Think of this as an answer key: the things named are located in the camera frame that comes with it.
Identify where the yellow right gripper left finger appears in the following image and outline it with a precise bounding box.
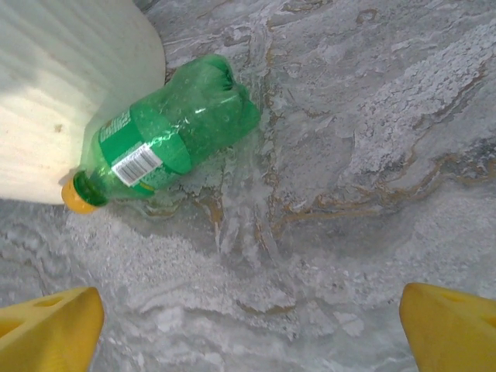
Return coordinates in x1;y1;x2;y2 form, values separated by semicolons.
0;285;105;372

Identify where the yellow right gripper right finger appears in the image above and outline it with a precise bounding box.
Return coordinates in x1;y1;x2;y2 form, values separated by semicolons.
398;282;496;372

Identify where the cream ribbed waste bin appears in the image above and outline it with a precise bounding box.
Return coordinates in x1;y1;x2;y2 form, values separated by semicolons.
0;0;168;207

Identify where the green bottle yellow cap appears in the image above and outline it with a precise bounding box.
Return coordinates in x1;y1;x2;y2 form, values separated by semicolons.
60;53;262;215

